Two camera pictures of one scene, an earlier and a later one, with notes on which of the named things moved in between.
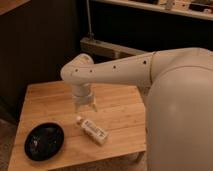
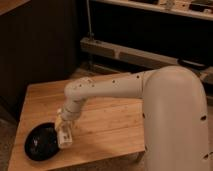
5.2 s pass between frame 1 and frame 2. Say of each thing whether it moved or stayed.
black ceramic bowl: stayed
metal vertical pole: stayed
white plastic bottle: moved
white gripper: moved
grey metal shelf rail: stayed
